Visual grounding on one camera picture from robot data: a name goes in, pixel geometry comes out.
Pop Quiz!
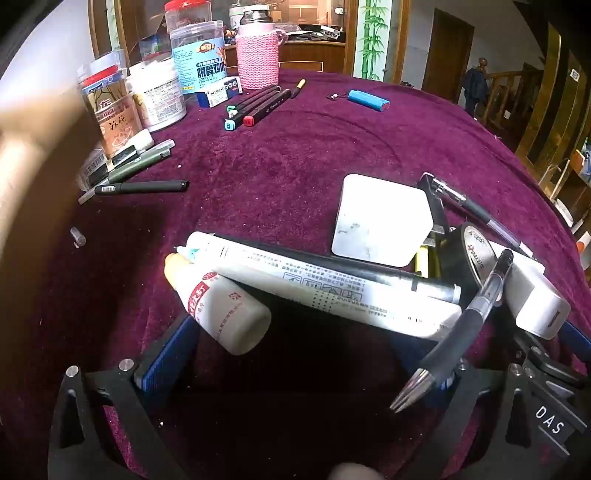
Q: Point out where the bottle in pink knit sleeve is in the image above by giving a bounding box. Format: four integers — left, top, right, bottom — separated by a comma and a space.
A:
235, 7, 288, 90

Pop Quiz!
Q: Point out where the slim black pen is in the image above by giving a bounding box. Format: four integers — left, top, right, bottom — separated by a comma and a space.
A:
95, 180, 190, 196

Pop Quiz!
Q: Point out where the white square wall charger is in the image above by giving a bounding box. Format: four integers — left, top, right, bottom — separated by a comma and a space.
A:
331, 174, 435, 268

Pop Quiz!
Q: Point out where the black marker green cap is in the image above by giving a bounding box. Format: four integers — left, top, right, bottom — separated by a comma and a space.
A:
225, 85, 280, 115

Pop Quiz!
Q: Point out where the yellow black pen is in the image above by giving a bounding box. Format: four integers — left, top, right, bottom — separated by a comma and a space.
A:
414, 247, 441, 279

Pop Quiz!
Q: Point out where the purple velvet tablecloth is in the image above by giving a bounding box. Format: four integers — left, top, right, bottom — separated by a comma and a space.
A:
0, 69, 591, 480

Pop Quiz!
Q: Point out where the clear jar red lid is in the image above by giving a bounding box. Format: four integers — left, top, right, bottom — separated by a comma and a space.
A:
164, 0, 206, 35

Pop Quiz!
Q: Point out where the black electrical tape roll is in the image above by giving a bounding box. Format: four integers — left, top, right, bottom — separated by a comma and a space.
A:
438, 222, 497, 301

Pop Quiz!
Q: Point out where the black marker white cap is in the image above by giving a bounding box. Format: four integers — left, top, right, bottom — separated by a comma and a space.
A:
227, 88, 283, 120

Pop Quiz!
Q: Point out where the white correction tube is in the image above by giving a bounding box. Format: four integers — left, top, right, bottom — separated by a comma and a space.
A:
117, 129, 154, 155

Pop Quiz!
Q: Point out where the translucent white pen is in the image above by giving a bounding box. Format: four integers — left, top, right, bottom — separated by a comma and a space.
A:
139, 138, 176, 160

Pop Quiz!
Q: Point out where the clear plastic pen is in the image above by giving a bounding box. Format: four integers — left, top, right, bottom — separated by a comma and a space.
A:
78, 189, 112, 206

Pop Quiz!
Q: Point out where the amber jar red lid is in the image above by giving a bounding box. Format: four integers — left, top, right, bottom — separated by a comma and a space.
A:
78, 52, 141, 160

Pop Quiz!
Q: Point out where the white plastic jar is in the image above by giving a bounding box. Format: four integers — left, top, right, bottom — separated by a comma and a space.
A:
126, 59, 188, 132

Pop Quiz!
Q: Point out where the wooden glass cabinet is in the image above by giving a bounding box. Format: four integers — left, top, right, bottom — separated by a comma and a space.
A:
88, 0, 411, 84

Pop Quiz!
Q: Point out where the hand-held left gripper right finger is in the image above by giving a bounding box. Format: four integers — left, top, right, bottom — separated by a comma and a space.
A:
383, 364, 522, 480

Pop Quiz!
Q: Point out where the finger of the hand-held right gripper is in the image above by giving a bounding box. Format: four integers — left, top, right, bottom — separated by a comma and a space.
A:
560, 319, 591, 365
510, 330, 587, 386

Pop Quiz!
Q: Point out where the thick white marker pen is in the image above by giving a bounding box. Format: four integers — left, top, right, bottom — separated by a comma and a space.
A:
186, 231, 463, 341

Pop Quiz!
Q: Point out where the brown wooden door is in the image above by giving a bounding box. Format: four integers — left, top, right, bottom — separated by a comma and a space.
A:
420, 7, 476, 104

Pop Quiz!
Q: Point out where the small blue white box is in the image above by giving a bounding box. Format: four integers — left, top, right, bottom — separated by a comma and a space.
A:
196, 76, 243, 109

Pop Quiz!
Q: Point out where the green pouch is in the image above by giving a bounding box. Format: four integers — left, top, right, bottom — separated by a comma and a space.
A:
107, 147, 172, 183

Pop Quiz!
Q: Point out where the small blue cylinder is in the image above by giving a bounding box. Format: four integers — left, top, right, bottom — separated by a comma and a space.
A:
347, 89, 391, 113

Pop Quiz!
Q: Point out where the bamboo painted panel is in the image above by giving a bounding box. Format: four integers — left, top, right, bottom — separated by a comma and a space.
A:
353, 0, 393, 81
105, 0, 122, 44

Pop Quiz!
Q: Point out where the clear jar blue label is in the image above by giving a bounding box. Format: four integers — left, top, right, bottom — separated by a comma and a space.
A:
170, 21, 228, 95

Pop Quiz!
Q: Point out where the white usb wall charger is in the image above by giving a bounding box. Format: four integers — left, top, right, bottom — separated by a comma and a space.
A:
485, 240, 572, 341

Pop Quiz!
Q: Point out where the wooden stair railing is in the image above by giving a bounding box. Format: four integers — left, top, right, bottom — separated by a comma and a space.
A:
480, 62, 546, 139

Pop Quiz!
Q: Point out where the blurred tan object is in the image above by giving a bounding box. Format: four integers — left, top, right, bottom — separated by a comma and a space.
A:
0, 85, 105, 259

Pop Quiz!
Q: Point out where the white glue bottle orange tip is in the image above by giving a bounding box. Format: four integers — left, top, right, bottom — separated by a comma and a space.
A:
165, 253, 272, 356

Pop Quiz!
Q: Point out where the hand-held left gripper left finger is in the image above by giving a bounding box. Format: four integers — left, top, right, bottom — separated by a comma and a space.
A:
47, 314, 200, 480

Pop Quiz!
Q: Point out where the black gel pen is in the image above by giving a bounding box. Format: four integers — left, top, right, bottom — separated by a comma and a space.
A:
389, 249, 515, 413

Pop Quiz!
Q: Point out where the small white barcode box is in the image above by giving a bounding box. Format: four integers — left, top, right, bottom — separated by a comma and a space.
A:
76, 148, 109, 192

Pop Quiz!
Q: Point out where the black marker pink cap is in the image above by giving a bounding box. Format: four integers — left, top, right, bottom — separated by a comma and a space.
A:
215, 234, 462, 305

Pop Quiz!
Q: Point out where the wooden shelf unit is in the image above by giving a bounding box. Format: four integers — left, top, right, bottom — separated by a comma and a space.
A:
515, 23, 591, 217

